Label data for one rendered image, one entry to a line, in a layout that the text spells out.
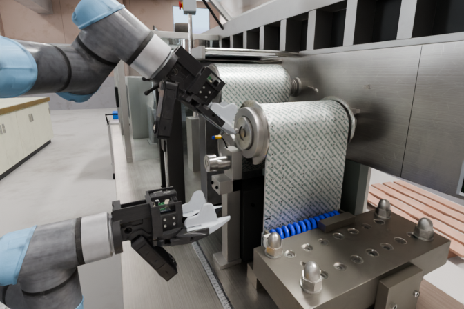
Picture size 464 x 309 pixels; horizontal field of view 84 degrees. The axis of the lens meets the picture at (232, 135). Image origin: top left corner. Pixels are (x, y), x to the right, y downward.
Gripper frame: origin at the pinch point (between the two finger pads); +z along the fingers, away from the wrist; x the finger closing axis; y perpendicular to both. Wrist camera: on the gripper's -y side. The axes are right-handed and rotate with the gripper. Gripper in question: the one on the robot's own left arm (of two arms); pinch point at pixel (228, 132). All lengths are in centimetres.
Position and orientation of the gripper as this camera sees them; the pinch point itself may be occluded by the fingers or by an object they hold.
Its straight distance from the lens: 58.2
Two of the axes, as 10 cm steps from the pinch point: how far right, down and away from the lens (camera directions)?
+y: 5.8, -8.1, 0.9
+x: -4.3, -2.1, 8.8
